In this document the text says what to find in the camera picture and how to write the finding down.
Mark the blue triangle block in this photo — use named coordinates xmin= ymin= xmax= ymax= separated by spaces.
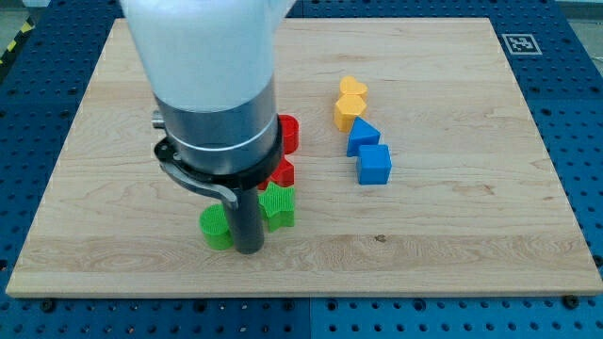
xmin=346 ymin=117 xmax=381 ymax=157

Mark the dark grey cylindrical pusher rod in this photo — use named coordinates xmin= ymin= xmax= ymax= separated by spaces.
xmin=223 ymin=187 xmax=264 ymax=254

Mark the white fiducial marker tag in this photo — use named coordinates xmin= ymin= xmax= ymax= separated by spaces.
xmin=502 ymin=33 xmax=542 ymax=56

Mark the light wooden board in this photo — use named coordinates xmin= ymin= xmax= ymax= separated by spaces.
xmin=7 ymin=18 xmax=602 ymax=299

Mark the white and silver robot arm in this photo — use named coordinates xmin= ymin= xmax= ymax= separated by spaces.
xmin=120 ymin=0 xmax=293 ymax=254

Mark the red cylinder block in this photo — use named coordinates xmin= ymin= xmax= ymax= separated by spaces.
xmin=278 ymin=114 xmax=300 ymax=154

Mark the green star block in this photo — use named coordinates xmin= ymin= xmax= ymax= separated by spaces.
xmin=259 ymin=182 xmax=295 ymax=233

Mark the green cylinder block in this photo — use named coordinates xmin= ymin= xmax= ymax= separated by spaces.
xmin=199 ymin=204 xmax=234 ymax=250

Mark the red star block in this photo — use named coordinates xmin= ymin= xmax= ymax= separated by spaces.
xmin=257 ymin=157 xmax=295 ymax=190

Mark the blue perforated table plate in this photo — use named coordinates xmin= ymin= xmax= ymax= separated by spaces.
xmin=1 ymin=0 xmax=602 ymax=338

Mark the yellow hexagon block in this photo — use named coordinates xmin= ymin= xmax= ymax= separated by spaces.
xmin=334 ymin=94 xmax=367 ymax=133

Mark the black clamp ring with lever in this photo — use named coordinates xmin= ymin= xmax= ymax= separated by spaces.
xmin=154 ymin=115 xmax=284 ymax=209

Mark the blue cube block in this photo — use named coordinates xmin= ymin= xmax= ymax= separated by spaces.
xmin=356 ymin=144 xmax=392 ymax=185

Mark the yellow heart block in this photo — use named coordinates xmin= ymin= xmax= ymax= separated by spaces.
xmin=339 ymin=75 xmax=368 ymax=101

